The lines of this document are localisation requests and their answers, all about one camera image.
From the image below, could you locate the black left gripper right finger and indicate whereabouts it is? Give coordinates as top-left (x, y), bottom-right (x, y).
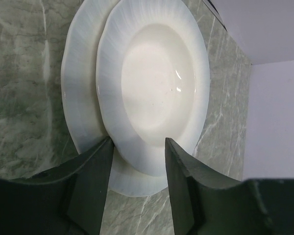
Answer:
top-left (165, 138), bottom-right (294, 235)

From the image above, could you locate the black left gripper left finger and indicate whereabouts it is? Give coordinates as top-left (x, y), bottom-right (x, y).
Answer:
top-left (0, 137), bottom-right (113, 235)

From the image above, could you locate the white deep plate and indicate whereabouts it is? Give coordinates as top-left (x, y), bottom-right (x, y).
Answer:
top-left (61, 0), bottom-right (168, 197)
top-left (96, 0), bottom-right (210, 176)

